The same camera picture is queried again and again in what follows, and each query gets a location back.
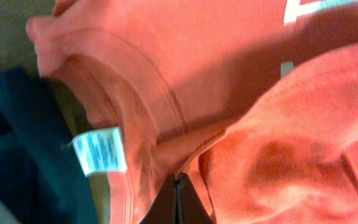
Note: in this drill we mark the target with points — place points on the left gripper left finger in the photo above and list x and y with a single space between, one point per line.
164 207

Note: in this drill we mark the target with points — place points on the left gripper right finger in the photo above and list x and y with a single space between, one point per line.
190 209

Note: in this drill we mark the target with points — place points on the orange soccer t-shirt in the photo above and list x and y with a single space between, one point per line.
256 101

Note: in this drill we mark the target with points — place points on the folded navy garment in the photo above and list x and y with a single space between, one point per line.
41 180

